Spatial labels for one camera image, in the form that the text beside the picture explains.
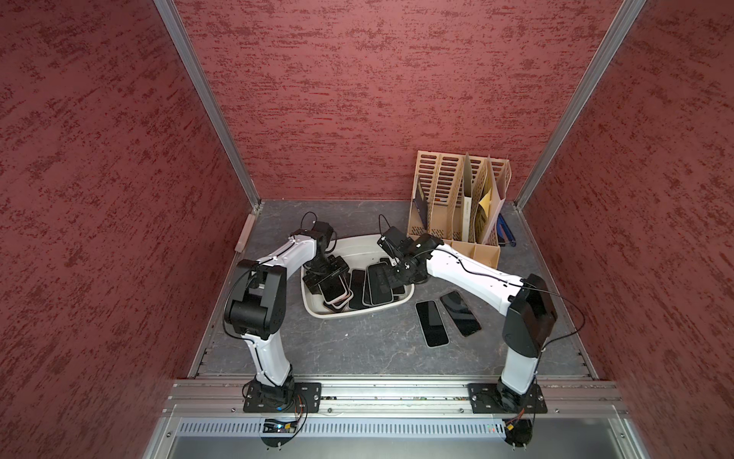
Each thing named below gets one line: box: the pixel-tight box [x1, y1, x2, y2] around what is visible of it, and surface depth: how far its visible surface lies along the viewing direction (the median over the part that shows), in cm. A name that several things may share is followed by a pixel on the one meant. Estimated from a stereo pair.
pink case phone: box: [317, 274, 354, 309], surface depth 89 cm
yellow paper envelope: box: [477, 188, 492, 218], surface depth 87 cm
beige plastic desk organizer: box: [407, 150, 513, 270], surface depth 104 cm
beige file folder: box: [461, 152, 473, 242], surface depth 89 cm
